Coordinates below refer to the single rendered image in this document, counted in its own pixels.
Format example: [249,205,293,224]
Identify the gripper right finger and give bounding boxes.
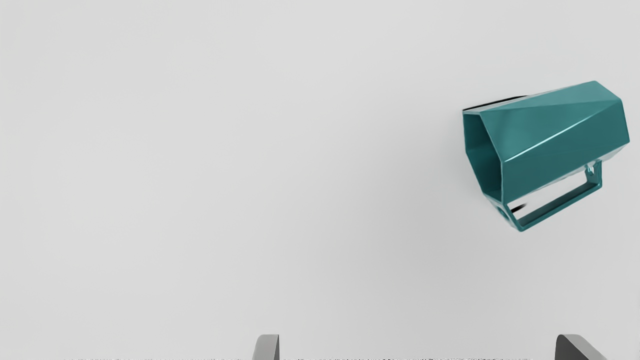
[555,333,609,360]

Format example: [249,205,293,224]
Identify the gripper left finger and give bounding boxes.
[252,334,280,360]

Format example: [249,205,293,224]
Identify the teal faceted mug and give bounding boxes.
[461,80,631,233]

